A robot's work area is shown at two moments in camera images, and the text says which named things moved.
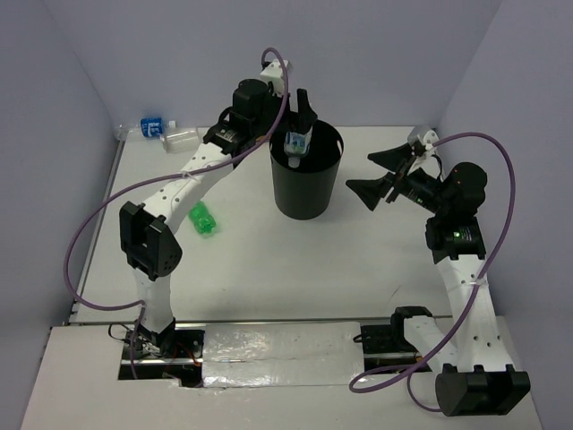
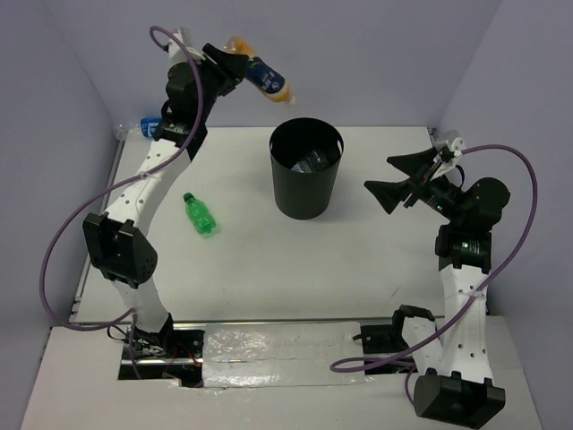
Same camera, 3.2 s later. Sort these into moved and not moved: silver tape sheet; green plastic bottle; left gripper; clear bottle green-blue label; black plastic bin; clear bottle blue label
Moved: clear bottle green-blue label; left gripper
Not moved: clear bottle blue label; silver tape sheet; black plastic bin; green plastic bottle
